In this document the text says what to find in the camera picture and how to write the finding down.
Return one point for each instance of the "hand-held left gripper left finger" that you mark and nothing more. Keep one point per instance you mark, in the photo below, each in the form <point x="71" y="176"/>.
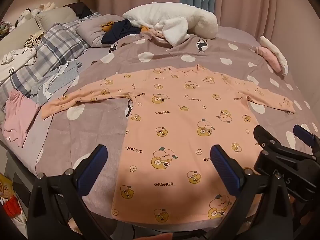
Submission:
<point x="95" y="166"/>

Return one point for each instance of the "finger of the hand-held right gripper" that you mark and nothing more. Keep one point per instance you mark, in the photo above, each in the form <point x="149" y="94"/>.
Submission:
<point x="306" y="133"/>
<point x="263" y="137"/>

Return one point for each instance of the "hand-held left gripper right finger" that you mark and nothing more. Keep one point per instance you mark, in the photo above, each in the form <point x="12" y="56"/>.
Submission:
<point x="225" y="171"/>

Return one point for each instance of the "pink cartoon print shirt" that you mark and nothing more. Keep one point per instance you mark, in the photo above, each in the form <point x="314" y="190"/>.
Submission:
<point x="175" y="120"/>

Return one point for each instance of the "mauve polka dot blanket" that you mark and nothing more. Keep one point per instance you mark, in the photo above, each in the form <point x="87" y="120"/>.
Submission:
<point x="100" y="122"/>

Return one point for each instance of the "lilac bed sheet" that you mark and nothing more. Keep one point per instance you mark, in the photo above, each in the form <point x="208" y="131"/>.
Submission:
<point x="37" y="133"/>

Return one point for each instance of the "pink rolled cloth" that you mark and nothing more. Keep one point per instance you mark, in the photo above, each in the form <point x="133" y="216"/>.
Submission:
<point x="271" y="56"/>

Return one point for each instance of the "white rolled cloth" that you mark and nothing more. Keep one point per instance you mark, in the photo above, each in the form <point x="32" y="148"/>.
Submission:
<point x="277" y="51"/>

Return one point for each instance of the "yellow bag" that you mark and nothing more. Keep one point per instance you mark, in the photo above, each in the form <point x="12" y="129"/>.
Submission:
<point x="6" y="187"/>

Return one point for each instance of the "red bag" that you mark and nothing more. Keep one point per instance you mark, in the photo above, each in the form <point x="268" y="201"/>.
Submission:
<point x="12" y="206"/>

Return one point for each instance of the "light pink garment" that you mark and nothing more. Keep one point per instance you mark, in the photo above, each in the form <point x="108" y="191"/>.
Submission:
<point x="17" y="116"/>

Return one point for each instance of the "grey-blue garment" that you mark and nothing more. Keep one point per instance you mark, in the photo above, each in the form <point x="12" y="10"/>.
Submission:
<point x="64" y="78"/>

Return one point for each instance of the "plaid quilt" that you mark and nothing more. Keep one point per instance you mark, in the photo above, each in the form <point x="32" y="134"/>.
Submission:
<point x="57" y="45"/>

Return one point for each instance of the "white t-shirt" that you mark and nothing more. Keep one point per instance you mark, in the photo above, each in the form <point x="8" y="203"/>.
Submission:
<point x="14" y="67"/>

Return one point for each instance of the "navy cloth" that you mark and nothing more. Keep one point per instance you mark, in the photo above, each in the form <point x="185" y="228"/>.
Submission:
<point x="117" y="33"/>

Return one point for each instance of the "grey pillow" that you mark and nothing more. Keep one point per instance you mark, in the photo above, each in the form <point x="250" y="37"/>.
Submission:
<point x="92" y="30"/>

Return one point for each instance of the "brown yellow cloth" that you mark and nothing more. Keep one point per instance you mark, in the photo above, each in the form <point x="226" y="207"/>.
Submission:
<point x="106" y="26"/>

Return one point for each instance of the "white fluffy plush blanket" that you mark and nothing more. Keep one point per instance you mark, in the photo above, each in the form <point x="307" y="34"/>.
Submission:
<point x="175" y="17"/>

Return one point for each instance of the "beige headboard cushion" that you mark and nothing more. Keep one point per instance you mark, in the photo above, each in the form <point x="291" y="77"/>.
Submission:
<point x="56" y="15"/>
<point x="18" y="31"/>

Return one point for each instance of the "dark pillow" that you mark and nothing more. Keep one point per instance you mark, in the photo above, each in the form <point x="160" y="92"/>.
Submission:
<point x="81" y="9"/>

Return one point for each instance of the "colourful cloth bundle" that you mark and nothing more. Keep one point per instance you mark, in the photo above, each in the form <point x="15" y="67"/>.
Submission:
<point x="3" y="30"/>

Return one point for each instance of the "white stuffed toys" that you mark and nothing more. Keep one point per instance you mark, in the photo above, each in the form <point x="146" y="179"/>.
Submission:
<point x="37" y="11"/>

